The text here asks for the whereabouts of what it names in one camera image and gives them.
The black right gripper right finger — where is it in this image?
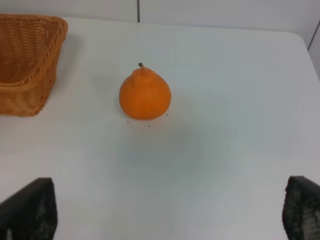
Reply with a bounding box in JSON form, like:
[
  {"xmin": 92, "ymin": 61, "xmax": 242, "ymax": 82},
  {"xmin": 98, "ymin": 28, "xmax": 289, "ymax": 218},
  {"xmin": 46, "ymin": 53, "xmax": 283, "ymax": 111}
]
[{"xmin": 282, "ymin": 176, "xmax": 320, "ymax": 240}]

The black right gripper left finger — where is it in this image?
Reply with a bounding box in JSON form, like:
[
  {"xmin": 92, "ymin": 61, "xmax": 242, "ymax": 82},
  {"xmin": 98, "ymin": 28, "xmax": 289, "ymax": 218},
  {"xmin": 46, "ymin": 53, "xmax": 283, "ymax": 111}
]
[{"xmin": 0, "ymin": 177, "xmax": 58, "ymax": 240}]

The orange with stem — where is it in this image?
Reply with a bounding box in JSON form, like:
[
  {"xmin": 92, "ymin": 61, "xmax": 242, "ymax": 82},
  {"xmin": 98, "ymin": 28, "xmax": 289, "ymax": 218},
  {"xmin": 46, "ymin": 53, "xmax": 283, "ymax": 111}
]
[{"xmin": 119, "ymin": 62, "xmax": 172, "ymax": 120}]

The orange wicker basket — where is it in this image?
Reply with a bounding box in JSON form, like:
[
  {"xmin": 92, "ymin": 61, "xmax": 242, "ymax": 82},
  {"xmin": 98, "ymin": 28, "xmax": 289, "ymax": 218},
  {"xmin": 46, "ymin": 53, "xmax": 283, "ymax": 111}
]
[{"xmin": 0, "ymin": 13, "xmax": 68, "ymax": 117}]

